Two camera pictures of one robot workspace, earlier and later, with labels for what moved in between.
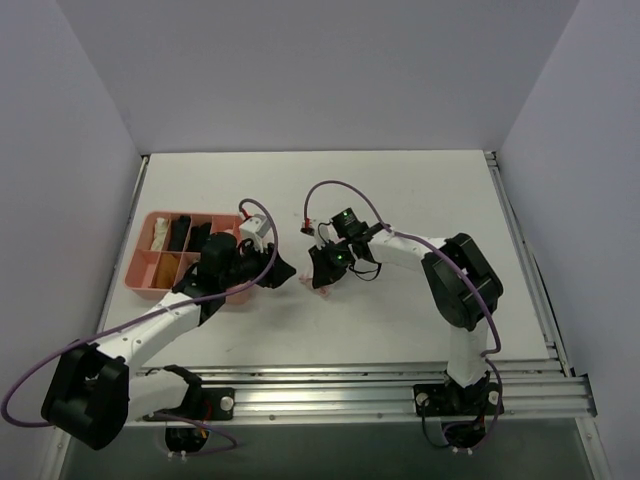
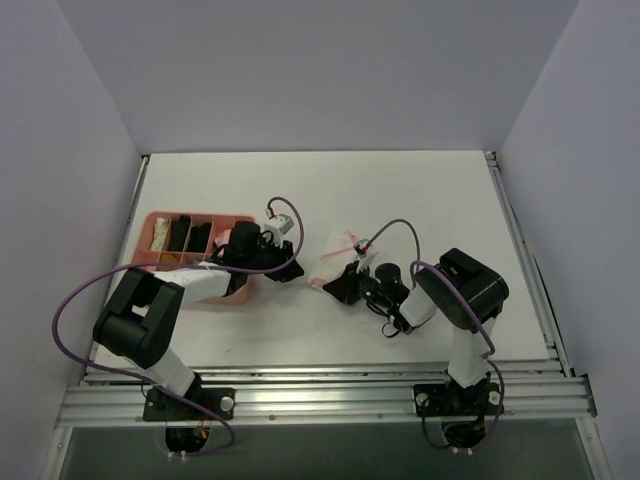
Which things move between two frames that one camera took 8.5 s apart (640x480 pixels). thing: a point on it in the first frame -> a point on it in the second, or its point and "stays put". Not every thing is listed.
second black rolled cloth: (197, 236) stays put
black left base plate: (205, 403) stays put
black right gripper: (331, 263) -> (355, 279)
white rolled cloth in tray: (160, 226) stays put
